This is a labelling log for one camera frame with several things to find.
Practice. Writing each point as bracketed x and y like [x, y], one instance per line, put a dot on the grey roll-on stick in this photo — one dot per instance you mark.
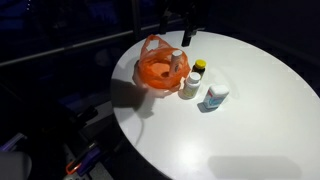
[176, 61]

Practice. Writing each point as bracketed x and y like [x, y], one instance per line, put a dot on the dark bottle with yellow cap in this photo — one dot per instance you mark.
[200, 65]

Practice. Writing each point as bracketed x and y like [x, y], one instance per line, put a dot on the grey rounded object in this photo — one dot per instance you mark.
[15, 166]

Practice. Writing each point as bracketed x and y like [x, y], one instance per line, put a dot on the orange plastic bag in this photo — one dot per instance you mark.
[155, 71]

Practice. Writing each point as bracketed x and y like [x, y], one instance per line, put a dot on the metal handrail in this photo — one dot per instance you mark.
[66, 48]

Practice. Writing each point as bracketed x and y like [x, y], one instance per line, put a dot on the white bottle with blue label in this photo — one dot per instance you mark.
[216, 96]

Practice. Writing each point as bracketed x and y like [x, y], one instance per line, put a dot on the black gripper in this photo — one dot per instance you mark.
[186, 13]

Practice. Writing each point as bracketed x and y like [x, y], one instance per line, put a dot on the white pill bottle yellow label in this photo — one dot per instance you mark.
[192, 85]

